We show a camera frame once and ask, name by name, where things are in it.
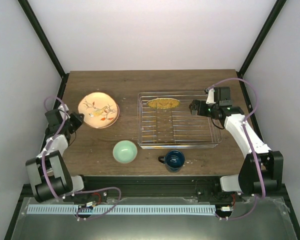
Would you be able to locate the left black frame post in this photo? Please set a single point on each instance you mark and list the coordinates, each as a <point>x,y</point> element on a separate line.
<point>33,20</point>

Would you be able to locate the dark blue mug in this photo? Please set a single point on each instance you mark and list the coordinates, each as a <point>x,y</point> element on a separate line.
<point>173,160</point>

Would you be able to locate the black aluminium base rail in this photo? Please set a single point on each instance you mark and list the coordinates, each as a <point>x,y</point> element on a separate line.
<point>203,188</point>

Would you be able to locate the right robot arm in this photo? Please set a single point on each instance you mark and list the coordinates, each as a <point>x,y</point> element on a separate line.
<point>262,168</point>

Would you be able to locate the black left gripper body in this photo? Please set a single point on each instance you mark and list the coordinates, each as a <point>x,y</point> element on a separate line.
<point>76,124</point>

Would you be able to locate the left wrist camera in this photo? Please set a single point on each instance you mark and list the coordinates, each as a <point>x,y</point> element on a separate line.
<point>54,118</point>

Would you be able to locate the mint green bowl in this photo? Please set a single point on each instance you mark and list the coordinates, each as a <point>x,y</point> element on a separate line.
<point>125,151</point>

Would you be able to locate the chrome wire dish rack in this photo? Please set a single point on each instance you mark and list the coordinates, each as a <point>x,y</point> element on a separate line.
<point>174,127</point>

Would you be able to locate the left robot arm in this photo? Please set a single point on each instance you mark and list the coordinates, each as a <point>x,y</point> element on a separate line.
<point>47,172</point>

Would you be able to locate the metal front panel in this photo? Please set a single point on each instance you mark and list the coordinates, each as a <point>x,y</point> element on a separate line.
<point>267,219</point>

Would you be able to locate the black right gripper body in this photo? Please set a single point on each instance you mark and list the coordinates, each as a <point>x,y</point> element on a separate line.
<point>202,112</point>

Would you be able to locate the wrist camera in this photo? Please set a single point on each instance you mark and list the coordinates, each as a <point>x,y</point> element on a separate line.
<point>54,118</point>
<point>220,96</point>

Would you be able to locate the black frame post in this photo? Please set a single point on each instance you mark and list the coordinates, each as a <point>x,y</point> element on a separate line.
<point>270,20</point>
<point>33,20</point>

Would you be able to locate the right black frame post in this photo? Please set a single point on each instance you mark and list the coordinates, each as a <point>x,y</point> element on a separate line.
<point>270,20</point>

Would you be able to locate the light blue slotted strip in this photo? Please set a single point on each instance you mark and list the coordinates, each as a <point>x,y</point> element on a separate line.
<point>58,209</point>

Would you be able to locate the pink plate with bird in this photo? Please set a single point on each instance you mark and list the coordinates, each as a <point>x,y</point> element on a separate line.
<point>99,109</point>

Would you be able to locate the woven bamboo-pattern plate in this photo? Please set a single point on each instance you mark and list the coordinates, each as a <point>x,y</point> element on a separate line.
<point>163,103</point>

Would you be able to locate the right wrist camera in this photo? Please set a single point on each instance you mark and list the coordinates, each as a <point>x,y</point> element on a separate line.
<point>220,96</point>

